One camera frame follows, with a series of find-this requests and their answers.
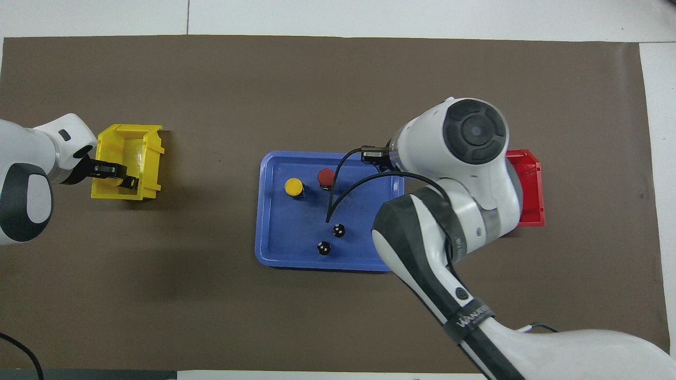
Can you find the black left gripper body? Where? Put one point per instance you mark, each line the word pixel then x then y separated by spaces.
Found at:
pixel 105 170

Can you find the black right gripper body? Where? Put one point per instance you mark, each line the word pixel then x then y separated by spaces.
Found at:
pixel 375 154

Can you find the red push button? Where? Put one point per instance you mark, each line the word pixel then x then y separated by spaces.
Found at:
pixel 326 176

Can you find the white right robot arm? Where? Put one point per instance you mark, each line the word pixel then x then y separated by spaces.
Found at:
pixel 475 132

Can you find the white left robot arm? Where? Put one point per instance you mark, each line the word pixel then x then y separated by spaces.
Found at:
pixel 26 153

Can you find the blue plastic tray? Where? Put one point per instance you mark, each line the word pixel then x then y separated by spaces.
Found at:
pixel 285 232

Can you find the yellow plastic bin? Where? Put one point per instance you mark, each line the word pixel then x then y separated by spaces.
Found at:
pixel 150 158

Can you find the brown table mat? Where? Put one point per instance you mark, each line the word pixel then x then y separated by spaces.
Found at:
pixel 338 79

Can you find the small black round cap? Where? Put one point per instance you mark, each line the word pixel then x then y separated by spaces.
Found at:
pixel 323 248
pixel 338 230

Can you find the red plastic bin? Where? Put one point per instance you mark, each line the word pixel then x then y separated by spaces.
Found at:
pixel 531 179

